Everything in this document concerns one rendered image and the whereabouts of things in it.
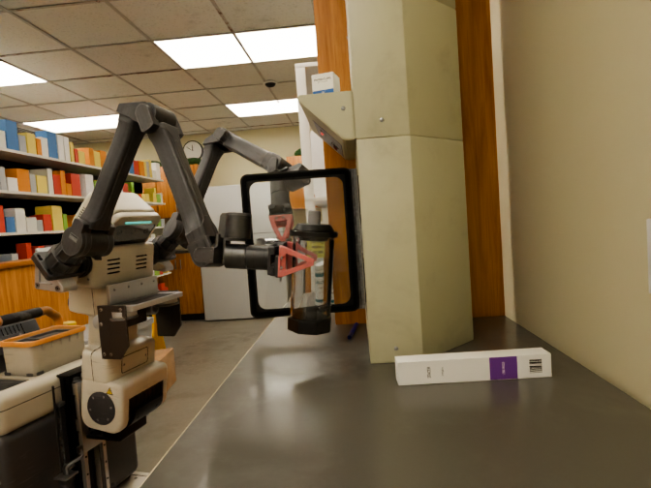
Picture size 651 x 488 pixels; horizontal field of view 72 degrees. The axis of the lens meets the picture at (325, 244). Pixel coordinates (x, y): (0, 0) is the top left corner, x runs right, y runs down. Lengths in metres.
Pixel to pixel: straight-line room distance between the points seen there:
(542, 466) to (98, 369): 1.26
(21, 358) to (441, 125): 1.47
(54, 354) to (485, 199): 1.48
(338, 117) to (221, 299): 5.34
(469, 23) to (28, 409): 1.72
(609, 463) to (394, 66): 0.75
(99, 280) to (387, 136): 0.95
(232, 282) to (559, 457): 5.61
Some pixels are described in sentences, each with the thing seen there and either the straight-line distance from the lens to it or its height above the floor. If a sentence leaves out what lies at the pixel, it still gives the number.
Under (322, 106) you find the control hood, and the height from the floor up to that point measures 1.48.
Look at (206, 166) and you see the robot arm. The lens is 1.72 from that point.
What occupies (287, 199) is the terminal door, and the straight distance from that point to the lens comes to 1.24.
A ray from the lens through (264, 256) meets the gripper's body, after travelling 0.99.
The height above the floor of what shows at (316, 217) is 1.26.
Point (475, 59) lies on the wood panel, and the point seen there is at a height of 1.67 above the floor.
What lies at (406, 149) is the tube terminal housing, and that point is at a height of 1.38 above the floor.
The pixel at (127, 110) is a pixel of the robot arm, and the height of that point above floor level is 1.56.
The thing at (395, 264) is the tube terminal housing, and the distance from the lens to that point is 0.94.
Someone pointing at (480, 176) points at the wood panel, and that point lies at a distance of 1.35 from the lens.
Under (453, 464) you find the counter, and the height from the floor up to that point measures 0.94.
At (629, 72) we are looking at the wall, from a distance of 0.89.
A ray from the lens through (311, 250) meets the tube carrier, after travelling 0.96.
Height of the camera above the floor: 1.25
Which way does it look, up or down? 3 degrees down
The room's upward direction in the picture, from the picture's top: 4 degrees counter-clockwise
